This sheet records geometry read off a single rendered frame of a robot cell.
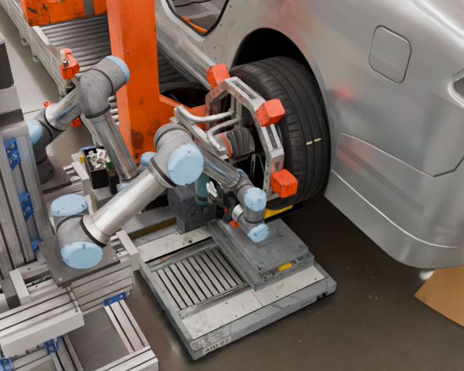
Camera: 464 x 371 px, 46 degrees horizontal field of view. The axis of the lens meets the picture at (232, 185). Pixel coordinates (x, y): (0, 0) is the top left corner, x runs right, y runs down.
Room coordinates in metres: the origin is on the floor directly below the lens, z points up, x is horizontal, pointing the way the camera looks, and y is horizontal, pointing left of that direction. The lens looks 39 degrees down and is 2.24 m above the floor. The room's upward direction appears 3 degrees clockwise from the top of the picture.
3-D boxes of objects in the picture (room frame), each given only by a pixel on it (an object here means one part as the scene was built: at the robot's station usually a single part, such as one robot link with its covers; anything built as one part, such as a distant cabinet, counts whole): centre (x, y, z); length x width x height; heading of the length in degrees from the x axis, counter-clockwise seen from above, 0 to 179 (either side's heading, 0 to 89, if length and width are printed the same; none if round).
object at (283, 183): (1.73, -0.21, 0.85); 0.09 x 0.08 x 0.07; 33
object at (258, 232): (1.47, -0.09, 0.85); 0.11 x 0.08 x 0.09; 33
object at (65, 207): (1.33, 0.52, 0.98); 0.13 x 0.12 x 0.14; 25
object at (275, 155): (1.99, -0.03, 0.85); 0.54 x 0.07 x 0.54; 33
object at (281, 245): (2.08, -0.17, 0.32); 0.40 x 0.30 x 0.28; 33
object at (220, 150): (1.84, 0.02, 1.03); 0.19 x 0.18 x 0.11; 123
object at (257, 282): (2.10, -0.16, 0.13); 0.50 x 0.36 x 0.10; 33
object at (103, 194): (2.25, 0.69, 0.44); 0.43 x 0.17 x 0.03; 33
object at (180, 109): (2.01, 0.13, 1.03); 0.19 x 0.18 x 0.11; 123
